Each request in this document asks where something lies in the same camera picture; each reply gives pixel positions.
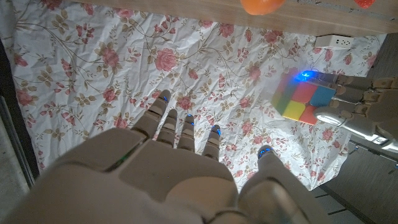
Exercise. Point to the red toy strawberry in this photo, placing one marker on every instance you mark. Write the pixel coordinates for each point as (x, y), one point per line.
(364, 3)

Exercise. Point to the colourful Rubik's cube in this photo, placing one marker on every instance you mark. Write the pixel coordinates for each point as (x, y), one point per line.
(298, 96)

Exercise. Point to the orange fruit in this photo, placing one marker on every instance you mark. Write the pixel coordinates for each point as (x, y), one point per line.
(261, 6)

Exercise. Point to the white power strip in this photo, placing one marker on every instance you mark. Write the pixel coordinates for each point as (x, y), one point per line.
(334, 42)

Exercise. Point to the floral backdrop cloth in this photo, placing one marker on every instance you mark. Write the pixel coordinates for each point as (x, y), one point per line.
(124, 62)

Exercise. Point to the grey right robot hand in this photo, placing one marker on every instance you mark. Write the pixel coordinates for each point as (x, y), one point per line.
(155, 174)

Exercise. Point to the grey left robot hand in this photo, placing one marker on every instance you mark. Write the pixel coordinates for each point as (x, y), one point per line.
(373, 109)

